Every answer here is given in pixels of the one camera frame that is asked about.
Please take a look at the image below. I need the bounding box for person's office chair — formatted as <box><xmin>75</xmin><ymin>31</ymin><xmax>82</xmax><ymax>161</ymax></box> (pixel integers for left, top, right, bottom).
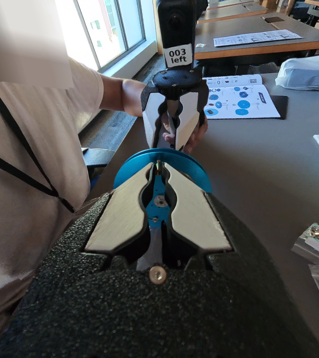
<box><xmin>82</xmin><ymin>147</ymin><xmax>116</xmax><ymax>169</ymax></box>

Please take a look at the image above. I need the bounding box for printed instruction sheet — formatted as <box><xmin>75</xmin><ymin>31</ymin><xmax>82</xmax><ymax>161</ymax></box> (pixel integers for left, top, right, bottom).
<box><xmin>203</xmin><ymin>74</ymin><xmax>281</xmax><ymax>120</ymax></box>

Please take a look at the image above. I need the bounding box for person's left hand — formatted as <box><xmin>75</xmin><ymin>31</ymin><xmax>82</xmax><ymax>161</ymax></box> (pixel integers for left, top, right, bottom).
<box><xmin>161</xmin><ymin>114</ymin><xmax>209</xmax><ymax>155</ymax></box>

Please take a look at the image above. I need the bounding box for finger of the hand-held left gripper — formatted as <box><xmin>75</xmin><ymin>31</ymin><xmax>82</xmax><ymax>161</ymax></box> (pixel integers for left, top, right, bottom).
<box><xmin>175</xmin><ymin>92</ymin><xmax>200</xmax><ymax>152</ymax></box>
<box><xmin>142</xmin><ymin>92</ymin><xmax>168</xmax><ymax>149</ymax></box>

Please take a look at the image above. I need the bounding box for blue metal turntable disc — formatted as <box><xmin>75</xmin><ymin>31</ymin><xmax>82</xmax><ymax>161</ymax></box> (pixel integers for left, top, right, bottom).
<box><xmin>113</xmin><ymin>148</ymin><xmax>212</xmax><ymax>224</ymax></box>

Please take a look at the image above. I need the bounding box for narrow wood-edged desk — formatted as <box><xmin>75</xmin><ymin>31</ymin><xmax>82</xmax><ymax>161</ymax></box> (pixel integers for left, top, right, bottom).
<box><xmin>197</xmin><ymin>1</ymin><xmax>269</xmax><ymax>24</ymax></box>

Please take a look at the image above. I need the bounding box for black lanyard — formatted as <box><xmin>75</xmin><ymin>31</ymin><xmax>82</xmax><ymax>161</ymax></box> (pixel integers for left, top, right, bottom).
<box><xmin>0</xmin><ymin>79</ymin><xmax>75</xmax><ymax>214</ymax></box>

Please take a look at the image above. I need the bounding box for black clipboard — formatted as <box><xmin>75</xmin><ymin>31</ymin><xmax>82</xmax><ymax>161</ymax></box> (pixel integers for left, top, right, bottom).
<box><xmin>269</xmin><ymin>95</ymin><xmax>289</xmax><ymax>121</ymax></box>

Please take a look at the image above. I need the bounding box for large grid window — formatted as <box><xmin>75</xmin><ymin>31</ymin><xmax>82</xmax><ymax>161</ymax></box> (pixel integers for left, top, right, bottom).
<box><xmin>54</xmin><ymin>0</ymin><xmax>158</xmax><ymax>72</ymax></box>

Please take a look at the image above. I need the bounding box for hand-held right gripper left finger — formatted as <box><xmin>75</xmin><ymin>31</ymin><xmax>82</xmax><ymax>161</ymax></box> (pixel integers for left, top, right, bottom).
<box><xmin>85</xmin><ymin>162</ymin><xmax>154</xmax><ymax>266</ymax></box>

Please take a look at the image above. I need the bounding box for white paper sheet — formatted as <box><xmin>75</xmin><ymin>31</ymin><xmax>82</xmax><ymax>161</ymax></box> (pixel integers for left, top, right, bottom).
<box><xmin>213</xmin><ymin>29</ymin><xmax>303</xmax><ymax>47</ymax></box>

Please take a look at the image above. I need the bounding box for wood-edged neighbour desk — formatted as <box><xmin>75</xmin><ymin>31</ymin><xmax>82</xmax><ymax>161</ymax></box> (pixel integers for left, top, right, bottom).
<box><xmin>194</xmin><ymin>12</ymin><xmax>319</xmax><ymax>60</ymax></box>

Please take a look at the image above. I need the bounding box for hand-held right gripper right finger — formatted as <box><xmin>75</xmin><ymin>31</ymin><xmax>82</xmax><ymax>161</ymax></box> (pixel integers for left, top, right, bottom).
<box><xmin>161</xmin><ymin>162</ymin><xmax>233</xmax><ymax>269</ymax></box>

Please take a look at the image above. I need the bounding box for grey desk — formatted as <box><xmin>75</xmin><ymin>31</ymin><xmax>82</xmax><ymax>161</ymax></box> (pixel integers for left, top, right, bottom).
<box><xmin>87</xmin><ymin>72</ymin><xmax>319</xmax><ymax>358</ymax></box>

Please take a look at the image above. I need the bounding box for white plastic wrapped box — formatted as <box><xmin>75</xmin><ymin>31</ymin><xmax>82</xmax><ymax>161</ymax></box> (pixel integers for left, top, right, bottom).
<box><xmin>275</xmin><ymin>52</ymin><xmax>319</xmax><ymax>91</ymax></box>

